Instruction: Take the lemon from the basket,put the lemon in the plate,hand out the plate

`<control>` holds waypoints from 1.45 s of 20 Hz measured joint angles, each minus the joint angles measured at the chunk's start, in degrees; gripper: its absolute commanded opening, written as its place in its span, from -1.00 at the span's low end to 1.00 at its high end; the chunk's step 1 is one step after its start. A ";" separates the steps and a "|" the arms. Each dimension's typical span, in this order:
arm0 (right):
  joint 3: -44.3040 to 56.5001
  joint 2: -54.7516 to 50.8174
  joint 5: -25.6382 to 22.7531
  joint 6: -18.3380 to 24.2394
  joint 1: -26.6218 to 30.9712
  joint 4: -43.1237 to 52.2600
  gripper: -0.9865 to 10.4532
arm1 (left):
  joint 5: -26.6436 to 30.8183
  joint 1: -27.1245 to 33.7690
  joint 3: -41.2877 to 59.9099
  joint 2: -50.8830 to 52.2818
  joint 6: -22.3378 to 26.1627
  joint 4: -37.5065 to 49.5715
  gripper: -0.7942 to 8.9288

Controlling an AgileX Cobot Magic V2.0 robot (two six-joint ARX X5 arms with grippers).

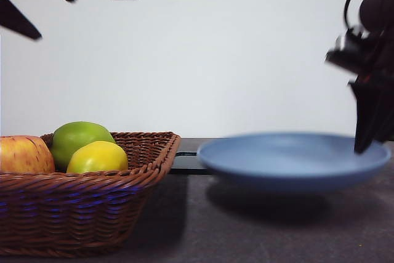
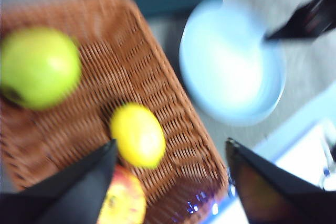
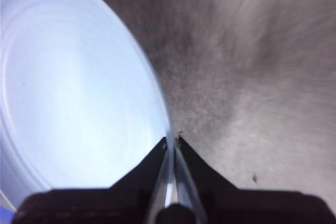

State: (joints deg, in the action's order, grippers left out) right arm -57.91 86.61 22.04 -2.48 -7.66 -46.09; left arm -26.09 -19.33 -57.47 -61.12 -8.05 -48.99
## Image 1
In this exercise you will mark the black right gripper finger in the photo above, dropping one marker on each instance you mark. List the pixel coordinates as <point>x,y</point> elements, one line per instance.
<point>366,115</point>
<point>387,115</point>

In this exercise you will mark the pale blue plate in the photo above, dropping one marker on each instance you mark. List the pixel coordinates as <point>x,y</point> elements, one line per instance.
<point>277,164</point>

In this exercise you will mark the yellow lemon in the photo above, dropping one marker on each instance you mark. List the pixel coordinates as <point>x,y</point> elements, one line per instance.
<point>98,158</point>

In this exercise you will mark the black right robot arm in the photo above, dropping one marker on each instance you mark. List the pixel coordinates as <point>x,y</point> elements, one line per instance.
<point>374,10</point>

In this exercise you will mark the brown wicker basket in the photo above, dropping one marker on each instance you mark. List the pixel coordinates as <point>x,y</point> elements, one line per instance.
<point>77,207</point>

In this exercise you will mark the green apple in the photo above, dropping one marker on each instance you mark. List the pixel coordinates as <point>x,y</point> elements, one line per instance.
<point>77,135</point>

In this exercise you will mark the red yellow apple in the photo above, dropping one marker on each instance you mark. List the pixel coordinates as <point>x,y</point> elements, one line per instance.
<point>24,155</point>

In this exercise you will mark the black flat tray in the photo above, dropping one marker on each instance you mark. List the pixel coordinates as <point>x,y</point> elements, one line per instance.
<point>187,163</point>

